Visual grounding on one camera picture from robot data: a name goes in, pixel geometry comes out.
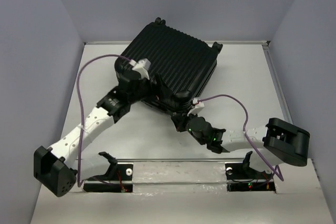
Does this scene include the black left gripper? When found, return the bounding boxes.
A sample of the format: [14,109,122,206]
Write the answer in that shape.
[128,72,172,104]

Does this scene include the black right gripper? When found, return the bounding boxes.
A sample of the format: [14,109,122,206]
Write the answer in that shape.
[170,109,205,145]

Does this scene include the black hard-shell suitcase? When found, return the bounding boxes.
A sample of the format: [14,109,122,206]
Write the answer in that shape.
[122,17,223,114]

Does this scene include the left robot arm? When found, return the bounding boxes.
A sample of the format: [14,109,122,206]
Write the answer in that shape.
[33,70,172,197]

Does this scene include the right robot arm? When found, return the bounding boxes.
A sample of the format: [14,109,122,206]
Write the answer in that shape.
[171,113,310,179]

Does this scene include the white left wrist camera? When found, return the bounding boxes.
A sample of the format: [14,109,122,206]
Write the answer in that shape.
[129,58,151,80]

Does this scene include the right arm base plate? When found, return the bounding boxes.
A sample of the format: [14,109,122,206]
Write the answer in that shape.
[225,163,276,192]

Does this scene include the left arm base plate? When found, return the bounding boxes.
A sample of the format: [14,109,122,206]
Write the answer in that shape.
[82,162,133,193]

